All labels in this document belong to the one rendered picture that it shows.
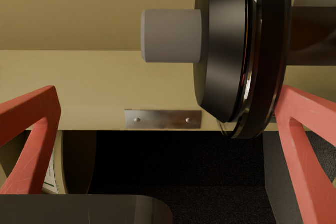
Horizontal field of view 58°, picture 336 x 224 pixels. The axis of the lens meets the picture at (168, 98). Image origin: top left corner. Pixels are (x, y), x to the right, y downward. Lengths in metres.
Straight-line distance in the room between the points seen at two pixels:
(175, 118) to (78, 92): 0.10
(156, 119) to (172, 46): 0.14
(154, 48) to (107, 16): 0.55
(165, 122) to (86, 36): 0.48
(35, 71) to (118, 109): 0.11
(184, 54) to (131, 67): 0.18
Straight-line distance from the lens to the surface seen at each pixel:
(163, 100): 0.28
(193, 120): 0.28
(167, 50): 0.15
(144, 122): 0.28
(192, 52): 0.15
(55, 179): 0.39
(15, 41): 0.80
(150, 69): 0.33
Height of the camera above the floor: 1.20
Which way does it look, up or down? level
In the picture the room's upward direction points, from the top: 90 degrees counter-clockwise
